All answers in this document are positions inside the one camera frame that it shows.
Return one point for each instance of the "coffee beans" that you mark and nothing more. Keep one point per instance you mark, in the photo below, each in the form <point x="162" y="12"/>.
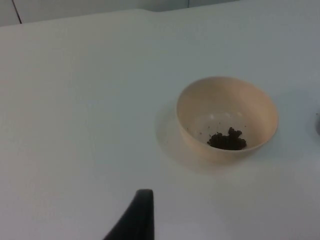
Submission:
<point x="227" y="141"/>

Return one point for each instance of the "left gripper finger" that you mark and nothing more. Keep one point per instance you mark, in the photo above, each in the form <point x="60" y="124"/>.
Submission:
<point x="140" y="220"/>

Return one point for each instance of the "pale wooden bowl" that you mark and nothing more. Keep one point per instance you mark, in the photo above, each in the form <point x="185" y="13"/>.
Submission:
<point x="220" y="100"/>

